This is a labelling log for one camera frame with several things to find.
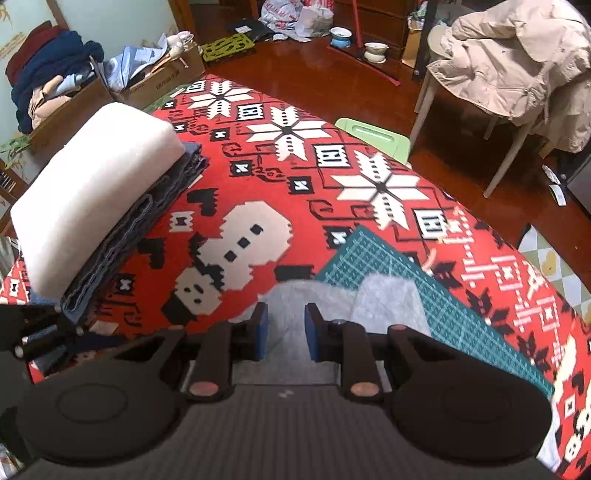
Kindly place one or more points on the black flat bag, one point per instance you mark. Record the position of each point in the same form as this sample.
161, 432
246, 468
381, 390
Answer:
251, 28

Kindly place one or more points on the grey knit shirt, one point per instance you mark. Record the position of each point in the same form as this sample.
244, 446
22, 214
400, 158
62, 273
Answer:
388, 300

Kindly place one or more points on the beige chair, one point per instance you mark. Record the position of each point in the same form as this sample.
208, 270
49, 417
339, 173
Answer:
505, 159

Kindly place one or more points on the green cutting mat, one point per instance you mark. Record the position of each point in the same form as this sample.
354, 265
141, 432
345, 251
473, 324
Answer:
443, 304

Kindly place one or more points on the white ceramic bowl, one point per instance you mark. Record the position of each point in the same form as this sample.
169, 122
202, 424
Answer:
375, 50

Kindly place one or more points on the white red plastic bag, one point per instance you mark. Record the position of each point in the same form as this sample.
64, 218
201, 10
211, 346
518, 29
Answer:
281, 18

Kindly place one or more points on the green potted plant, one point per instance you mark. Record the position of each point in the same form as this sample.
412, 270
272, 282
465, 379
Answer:
14, 147

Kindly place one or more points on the patterned floor mat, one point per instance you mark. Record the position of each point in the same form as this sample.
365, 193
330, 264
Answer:
549, 263

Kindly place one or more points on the green plastic basket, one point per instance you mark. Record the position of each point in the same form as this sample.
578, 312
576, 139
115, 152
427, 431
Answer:
228, 46

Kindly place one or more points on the wooden drawer cabinet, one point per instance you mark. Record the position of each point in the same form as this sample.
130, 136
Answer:
388, 23

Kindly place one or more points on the crumpled white paper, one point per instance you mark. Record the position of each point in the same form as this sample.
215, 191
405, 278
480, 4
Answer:
549, 171

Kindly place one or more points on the cardboard box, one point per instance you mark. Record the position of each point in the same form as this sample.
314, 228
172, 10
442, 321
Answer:
161, 78
69, 117

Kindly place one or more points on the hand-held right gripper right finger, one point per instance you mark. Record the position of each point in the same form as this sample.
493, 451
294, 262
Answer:
311, 332

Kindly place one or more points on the beige jacket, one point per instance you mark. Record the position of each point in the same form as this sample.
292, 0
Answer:
508, 60

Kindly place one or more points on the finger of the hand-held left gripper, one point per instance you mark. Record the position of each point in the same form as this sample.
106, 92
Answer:
27, 318

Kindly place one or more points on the blue rimmed enamel cup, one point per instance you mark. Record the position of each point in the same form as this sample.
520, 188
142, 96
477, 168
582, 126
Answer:
340, 36

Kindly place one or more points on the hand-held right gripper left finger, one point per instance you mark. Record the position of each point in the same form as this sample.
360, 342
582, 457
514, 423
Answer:
263, 330

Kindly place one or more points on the light green plastic stool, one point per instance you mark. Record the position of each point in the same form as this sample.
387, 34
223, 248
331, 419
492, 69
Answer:
376, 138

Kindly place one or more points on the dark blue cloth pile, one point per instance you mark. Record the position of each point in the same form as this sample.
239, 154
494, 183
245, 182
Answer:
51, 60

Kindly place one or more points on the folded dark grey cloth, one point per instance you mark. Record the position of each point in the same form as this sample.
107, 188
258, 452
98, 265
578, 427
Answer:
129, 230

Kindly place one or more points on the folded white cloth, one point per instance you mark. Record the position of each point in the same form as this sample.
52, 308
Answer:
92, 184

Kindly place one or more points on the red patterned blanket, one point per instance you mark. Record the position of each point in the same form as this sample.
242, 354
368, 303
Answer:
277, 184

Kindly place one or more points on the folded blue jeans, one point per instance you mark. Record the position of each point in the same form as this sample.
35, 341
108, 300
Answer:
48, 364

